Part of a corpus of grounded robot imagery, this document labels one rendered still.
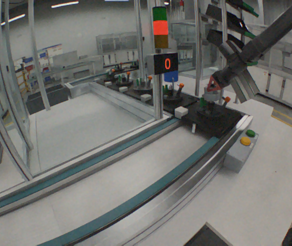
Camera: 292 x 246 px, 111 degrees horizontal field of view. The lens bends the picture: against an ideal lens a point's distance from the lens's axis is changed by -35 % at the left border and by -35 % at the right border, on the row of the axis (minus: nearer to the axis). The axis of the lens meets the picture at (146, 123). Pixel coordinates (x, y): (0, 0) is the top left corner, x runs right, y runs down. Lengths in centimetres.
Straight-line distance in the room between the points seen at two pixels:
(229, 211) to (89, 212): 41
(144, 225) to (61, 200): 27
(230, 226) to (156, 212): 23
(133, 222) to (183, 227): 16
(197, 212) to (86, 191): 33
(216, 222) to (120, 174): 33
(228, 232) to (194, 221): 11
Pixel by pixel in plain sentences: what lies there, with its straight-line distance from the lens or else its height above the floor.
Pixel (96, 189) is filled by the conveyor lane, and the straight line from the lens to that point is 48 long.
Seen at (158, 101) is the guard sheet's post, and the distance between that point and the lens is 62.
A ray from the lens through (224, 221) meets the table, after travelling 49.
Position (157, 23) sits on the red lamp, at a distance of 55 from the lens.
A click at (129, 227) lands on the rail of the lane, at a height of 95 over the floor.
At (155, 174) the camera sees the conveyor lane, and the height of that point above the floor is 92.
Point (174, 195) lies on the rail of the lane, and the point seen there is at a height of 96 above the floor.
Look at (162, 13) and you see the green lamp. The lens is 56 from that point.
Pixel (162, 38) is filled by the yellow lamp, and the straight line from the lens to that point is 55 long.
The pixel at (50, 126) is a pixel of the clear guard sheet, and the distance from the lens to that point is 47.
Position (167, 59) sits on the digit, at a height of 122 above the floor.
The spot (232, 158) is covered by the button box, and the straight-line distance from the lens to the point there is 53.
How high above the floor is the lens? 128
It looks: 30 degrees down
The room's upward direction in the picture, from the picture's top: 4 degrees counter-clockwise
